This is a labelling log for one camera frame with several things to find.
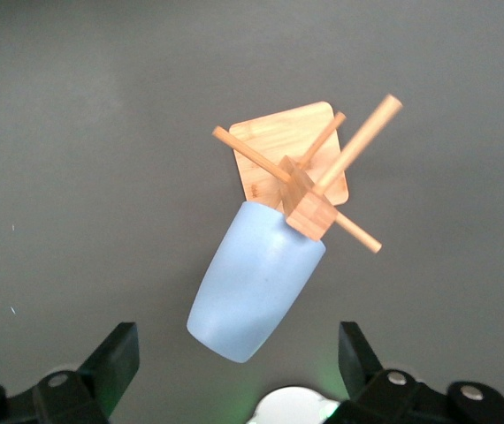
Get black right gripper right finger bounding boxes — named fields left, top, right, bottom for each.
left=322, top=321, right=504, bottom=424

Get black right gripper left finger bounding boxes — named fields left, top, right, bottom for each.
left=0, top=321, right=141, bottom=424

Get light blue plastic cup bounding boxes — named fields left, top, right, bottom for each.
left=185, top=201, right=327, bottom=364

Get wooden mug tree rack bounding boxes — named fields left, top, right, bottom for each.
left=211, top=94, right=403, bottom=254

